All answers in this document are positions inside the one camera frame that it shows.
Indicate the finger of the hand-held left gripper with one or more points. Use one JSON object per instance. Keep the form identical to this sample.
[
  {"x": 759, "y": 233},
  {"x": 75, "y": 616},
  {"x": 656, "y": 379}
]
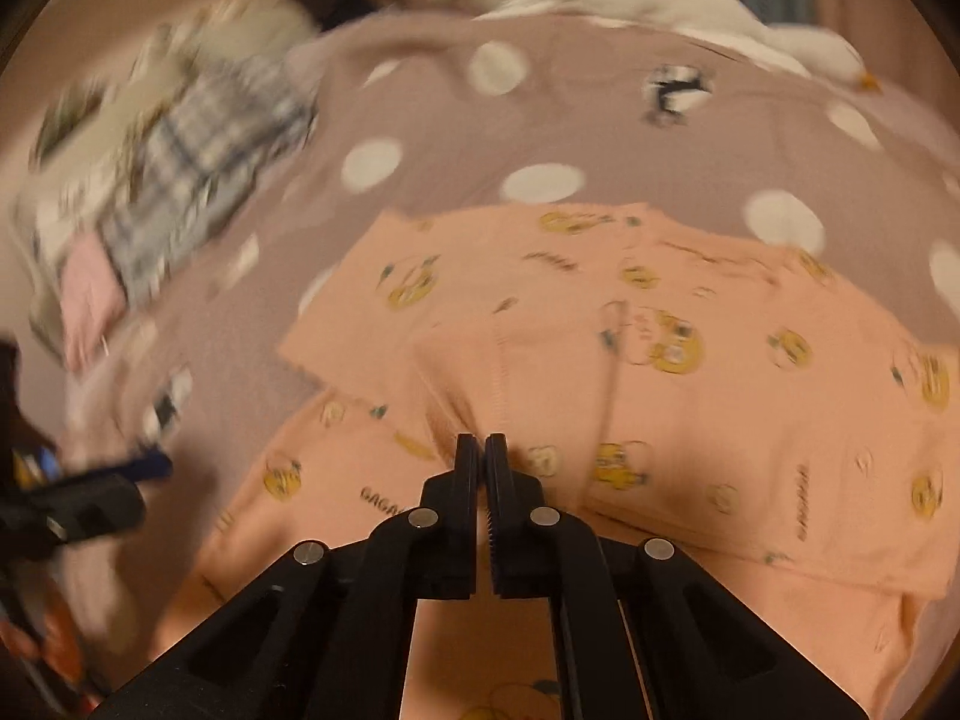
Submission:
[{"x": 139, "y": 466}]

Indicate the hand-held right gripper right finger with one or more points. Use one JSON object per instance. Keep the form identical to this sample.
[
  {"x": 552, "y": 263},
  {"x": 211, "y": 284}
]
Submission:
[{"x": 496, "y": 469}]

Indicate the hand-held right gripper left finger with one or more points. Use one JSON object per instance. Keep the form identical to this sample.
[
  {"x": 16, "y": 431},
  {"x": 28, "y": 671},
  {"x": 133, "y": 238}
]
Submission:
[{"x": 466, "y": 465}]

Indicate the peach cartoon print garment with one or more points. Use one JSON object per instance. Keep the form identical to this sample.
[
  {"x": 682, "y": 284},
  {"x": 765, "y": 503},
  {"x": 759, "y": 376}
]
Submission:
[{"x": 750, "y": 405}]

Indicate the pink folded cloth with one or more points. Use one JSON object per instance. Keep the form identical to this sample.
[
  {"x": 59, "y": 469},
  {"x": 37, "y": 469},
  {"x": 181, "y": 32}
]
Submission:
[{"x": 91, "y": 300}]

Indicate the plaid cloth pile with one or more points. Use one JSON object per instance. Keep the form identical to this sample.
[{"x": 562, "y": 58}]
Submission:
[{"x": 202, "y": 157}]

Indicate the mauve polka dot blanket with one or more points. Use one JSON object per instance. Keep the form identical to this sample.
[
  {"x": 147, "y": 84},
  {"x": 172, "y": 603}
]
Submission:
[{"x": 450, "y": 105}]

